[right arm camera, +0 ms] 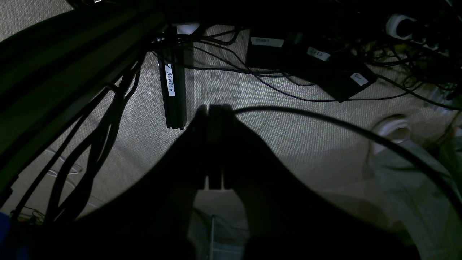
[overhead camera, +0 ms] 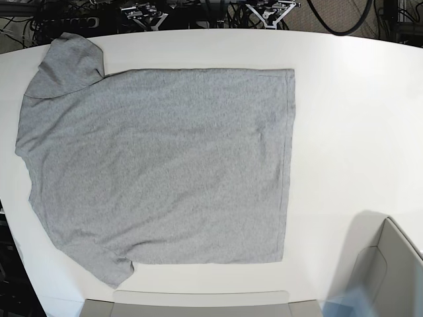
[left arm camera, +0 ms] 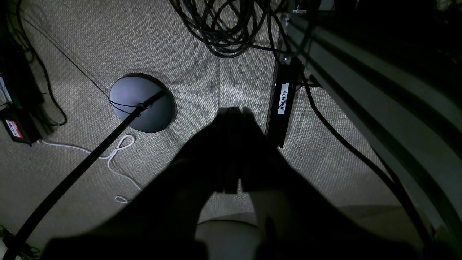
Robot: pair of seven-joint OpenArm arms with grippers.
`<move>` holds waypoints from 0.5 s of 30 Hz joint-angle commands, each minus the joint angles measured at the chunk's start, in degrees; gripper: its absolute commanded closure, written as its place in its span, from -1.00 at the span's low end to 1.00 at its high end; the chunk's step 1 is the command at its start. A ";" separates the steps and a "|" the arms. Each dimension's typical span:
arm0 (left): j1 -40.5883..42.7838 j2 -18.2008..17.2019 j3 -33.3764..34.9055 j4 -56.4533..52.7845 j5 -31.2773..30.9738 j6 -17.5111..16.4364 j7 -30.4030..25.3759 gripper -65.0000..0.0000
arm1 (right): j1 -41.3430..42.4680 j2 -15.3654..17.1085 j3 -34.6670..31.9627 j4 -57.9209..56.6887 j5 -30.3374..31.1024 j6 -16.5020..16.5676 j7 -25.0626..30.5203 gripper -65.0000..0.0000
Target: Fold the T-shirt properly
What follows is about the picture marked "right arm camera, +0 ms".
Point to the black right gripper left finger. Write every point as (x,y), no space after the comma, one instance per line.
(150,220)

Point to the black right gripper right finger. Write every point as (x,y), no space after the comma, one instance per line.
(289,221)

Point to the white shoe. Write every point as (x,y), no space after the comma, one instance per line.
(395,128)

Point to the black aluminium profile leg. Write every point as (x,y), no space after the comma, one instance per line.
(172,82)

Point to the black labelled power adapter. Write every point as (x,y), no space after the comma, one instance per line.
(271,53)

